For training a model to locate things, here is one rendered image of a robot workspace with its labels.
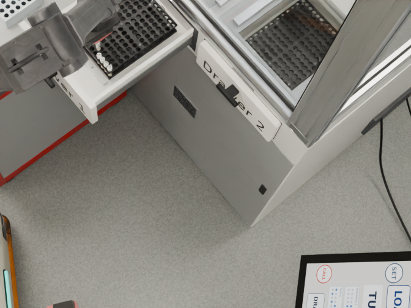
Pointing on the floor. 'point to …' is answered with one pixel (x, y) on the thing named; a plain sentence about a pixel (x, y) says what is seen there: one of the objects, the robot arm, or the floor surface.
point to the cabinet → (242, 135)
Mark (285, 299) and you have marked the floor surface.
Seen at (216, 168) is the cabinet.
